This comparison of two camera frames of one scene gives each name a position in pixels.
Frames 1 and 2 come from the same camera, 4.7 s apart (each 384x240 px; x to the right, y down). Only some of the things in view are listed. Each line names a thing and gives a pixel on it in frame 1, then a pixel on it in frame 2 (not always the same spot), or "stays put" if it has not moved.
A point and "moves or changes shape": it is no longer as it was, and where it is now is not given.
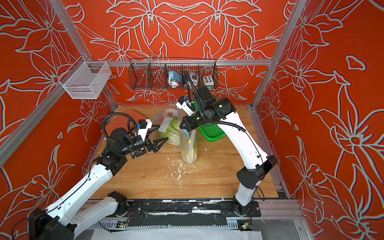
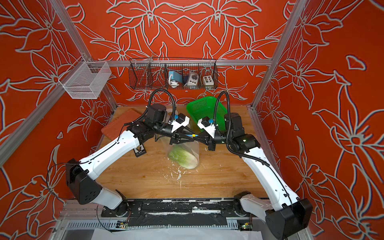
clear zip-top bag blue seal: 188,144 moves or changes shape
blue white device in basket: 174,78 stays put
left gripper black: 154,147 to 179,139
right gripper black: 190,126 to 205,137
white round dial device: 193,78 stays put
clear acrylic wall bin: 85,80 stays put
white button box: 208,80 stays put
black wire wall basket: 168,73 stays put
